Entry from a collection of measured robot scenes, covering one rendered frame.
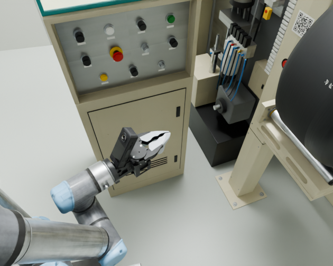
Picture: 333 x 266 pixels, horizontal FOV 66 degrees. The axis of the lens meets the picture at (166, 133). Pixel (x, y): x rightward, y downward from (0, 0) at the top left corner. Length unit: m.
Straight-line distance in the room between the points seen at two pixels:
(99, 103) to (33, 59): 2.14
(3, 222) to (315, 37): 0.77
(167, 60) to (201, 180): 1.02
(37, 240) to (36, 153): 1.78
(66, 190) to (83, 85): 0.58
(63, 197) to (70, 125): 1.69
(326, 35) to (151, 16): 0.60
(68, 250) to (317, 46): 0.74
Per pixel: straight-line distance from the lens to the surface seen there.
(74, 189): 0.70
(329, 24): 0.79
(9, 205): 0.65
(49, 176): 2.11
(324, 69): 0.75
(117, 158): 0.71
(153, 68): 1.19
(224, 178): 1.94
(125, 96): 1.18
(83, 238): 0.62
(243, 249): 1.79
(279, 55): 1.16
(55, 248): 0.56
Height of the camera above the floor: 1.67
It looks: 51 degrees down
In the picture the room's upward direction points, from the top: straight up
